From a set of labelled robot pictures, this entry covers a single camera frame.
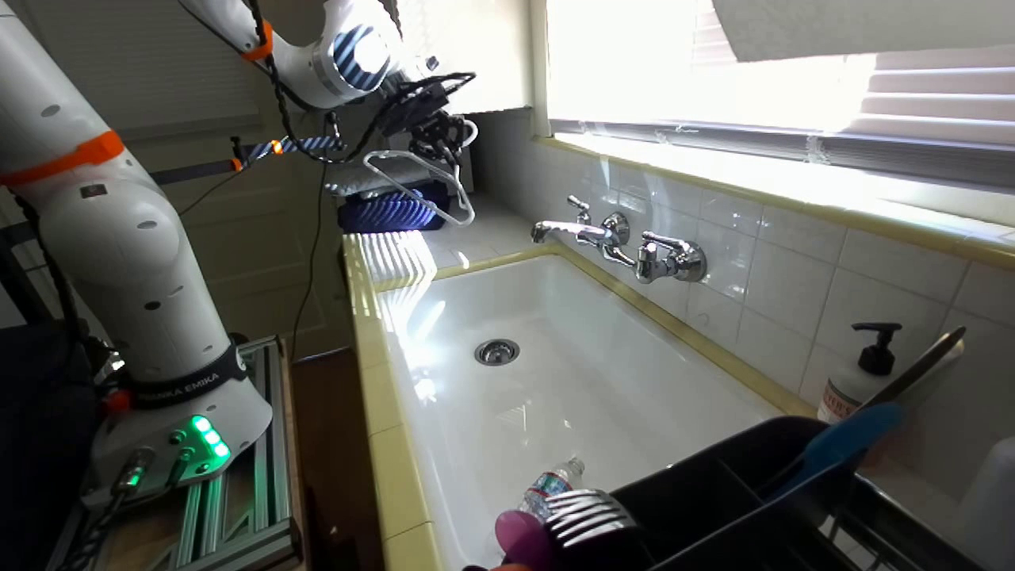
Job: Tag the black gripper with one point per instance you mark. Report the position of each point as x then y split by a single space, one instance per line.
437 113

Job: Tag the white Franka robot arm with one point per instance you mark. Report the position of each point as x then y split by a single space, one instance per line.
116 256

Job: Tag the metal sink drain strainer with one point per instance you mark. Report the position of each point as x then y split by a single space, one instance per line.
496 352

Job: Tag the white sink basin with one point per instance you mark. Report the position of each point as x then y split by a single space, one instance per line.
591 391

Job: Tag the clear plastic water bottle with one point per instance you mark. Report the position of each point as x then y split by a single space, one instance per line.
550 485

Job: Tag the ribbed silver cup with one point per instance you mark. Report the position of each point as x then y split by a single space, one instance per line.
588 515

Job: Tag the purple cup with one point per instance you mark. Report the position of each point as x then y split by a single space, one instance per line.
526 540

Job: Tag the black dish rack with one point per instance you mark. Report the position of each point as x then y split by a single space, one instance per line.
719 508

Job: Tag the white soap pump bottle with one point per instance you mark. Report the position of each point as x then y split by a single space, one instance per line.
846 391

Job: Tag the blue dish brush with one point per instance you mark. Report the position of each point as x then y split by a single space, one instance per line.
846 440

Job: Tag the white window blinds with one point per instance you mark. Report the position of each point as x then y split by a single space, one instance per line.
940 100

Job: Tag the chrome wall faucet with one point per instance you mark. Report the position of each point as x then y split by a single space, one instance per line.
660 257

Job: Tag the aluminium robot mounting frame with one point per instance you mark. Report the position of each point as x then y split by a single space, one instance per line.
264 465

